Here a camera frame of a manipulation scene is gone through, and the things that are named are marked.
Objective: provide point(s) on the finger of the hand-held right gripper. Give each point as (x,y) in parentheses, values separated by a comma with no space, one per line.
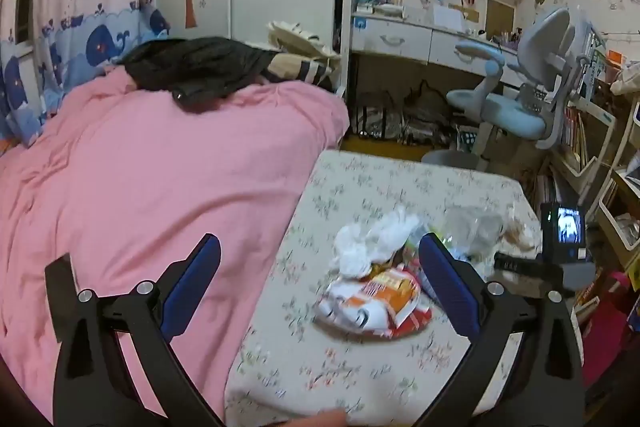
(517,265)

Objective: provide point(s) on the bags under desk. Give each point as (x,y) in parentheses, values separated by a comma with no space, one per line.
(400,117)

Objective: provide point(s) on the clear plastic cup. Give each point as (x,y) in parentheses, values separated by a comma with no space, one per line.
(472,227)

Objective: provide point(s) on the pink blanket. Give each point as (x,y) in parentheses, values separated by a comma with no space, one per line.
(150,187)

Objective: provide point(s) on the white bookshelf with books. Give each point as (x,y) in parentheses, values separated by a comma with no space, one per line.
(585,132)

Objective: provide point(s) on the beige navy striped cloth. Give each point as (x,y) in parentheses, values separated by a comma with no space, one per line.
(295,67)

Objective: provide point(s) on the white desk with drawers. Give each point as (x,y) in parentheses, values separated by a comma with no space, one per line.
(400,42)

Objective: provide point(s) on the beige tote bag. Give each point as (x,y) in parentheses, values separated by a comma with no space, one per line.
(300,38)

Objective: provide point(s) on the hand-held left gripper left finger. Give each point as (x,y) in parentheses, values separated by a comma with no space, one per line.
(192,277)

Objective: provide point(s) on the whale print curtain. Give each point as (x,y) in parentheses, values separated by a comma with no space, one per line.
(100,7)

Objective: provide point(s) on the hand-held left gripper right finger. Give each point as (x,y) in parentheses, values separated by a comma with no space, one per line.
(450,282)

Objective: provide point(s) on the floral tablecloth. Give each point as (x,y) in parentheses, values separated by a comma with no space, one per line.
(360,187)

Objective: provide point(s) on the orange red snack packet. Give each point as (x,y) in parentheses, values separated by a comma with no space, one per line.
(372,299)

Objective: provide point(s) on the large white tissue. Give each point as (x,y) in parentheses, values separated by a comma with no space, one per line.
(360,242)

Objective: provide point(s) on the light blue office chair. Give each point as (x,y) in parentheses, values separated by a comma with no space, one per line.
(505,112)

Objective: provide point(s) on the black garment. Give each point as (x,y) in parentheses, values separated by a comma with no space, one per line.
(200,67)

